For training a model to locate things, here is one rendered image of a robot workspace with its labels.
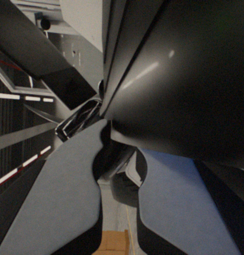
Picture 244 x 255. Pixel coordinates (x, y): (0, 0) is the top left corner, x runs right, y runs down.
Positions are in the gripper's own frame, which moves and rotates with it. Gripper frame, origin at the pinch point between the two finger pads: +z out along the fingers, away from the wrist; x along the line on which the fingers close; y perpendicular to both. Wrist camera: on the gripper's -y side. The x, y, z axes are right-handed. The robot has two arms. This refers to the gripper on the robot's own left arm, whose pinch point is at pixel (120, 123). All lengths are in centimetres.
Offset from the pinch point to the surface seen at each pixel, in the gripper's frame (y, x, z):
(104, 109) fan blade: 0.9, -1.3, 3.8
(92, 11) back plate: -5.4, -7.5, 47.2
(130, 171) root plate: 15.9, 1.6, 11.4
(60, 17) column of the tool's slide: -3, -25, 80
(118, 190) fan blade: 32.9, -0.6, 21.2
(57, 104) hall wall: 517, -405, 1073
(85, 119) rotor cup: 7.3, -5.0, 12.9
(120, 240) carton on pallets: 735, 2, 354
